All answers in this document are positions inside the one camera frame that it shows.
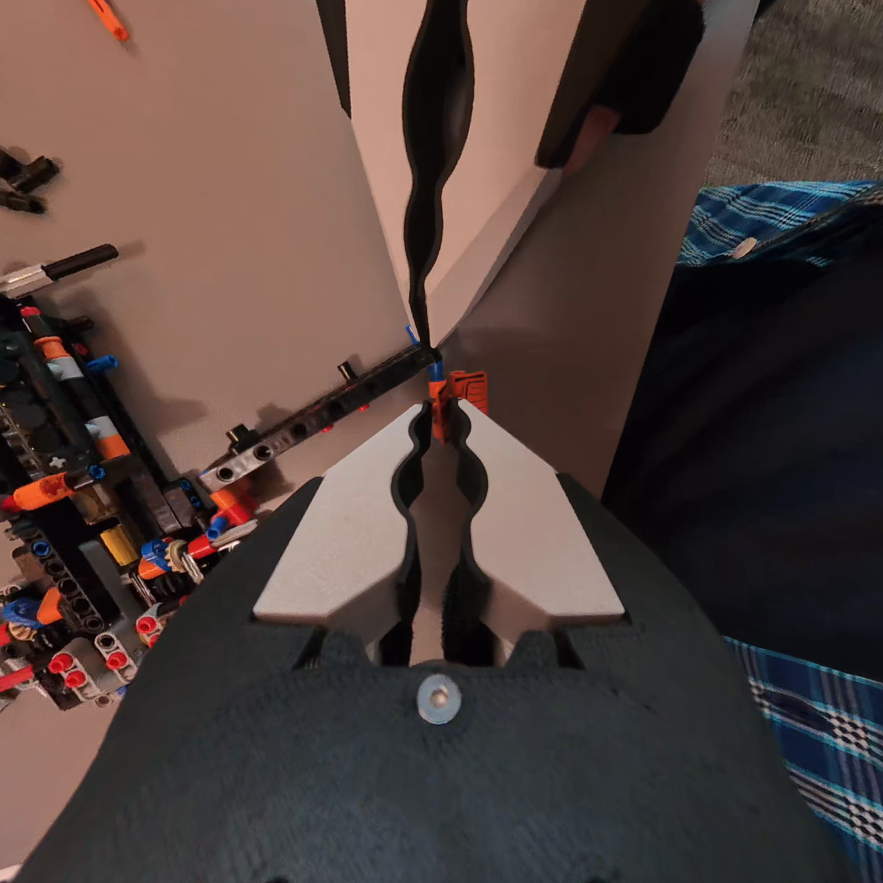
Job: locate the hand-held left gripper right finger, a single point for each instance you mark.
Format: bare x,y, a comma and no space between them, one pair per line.
538,552

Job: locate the person's right hand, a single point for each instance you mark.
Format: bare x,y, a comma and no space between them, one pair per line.
590,141

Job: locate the orange lego panel piece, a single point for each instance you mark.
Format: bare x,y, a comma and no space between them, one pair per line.
476,390

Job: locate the dark navy garment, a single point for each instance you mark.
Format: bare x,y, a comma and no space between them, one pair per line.
759,448

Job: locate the orange lego axle pin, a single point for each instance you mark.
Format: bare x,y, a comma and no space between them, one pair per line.
110,20

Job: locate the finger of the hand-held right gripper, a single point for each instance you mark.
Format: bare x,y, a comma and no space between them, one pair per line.
376,103
510,103

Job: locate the lego car chassis build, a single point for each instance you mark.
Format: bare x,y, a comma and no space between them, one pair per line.
41,428

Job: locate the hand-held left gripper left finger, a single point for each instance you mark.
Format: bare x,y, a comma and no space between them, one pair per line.
331,552

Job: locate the blue plaid shirt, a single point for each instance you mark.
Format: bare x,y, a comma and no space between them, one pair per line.
759,213

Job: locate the black studless lego beam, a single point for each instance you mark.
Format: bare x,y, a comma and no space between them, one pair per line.
324,412

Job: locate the pile of black lego connectors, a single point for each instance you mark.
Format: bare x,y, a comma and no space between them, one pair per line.
31,176

